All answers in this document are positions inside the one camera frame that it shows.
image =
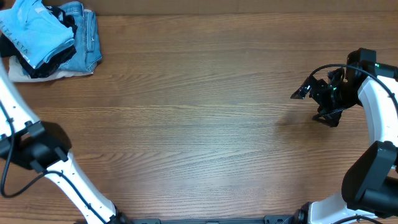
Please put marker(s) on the black folded garment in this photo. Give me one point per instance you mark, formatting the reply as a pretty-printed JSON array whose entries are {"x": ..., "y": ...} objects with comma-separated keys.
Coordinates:
[{"x": 46, "y": 69}]

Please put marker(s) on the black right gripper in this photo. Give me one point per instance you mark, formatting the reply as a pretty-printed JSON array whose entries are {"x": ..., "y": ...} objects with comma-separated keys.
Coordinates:
[{"x": 318, "y": 86}]

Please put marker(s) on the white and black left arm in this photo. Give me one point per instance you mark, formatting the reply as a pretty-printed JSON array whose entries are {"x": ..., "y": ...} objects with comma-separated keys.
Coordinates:
[{"x": 31, "y": 144}]

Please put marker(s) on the white folded garment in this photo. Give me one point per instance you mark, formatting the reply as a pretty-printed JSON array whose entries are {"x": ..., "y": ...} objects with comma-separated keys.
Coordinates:
[{"x": 18, "y": 75}]

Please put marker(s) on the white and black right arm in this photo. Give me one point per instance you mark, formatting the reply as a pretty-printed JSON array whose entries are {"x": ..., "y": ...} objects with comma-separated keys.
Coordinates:
[{"x": 367, "y": 191}]

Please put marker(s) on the light blue printed t-shirt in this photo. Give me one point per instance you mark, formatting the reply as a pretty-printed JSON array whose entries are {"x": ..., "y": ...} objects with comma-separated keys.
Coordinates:
[{"x": 35, "y": 32}]

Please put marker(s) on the blue denim jeans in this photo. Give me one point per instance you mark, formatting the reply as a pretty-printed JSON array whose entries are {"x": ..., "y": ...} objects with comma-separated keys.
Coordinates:
[{"x": 87, "y": 41}]

